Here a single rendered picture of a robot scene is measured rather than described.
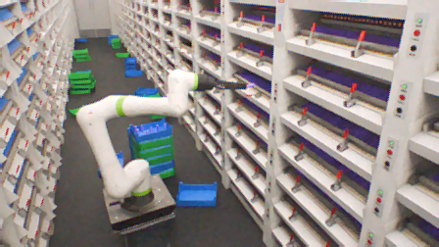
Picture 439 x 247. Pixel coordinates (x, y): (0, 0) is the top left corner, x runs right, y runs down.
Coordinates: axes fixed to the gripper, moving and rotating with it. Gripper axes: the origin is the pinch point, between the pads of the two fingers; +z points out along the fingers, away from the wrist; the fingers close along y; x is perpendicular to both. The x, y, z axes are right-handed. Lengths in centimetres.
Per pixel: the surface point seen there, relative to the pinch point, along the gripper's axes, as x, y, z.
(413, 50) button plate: -36, -86, 6
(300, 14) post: -41.9, -20.0, 13.0
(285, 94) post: -2.6, -20.1, 16.3
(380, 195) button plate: 14, -86, 17
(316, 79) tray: -15.0, -37.1, 17.9
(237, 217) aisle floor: 101, 16, 29
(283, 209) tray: 63, -27, 30
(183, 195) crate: 107, 55, 1
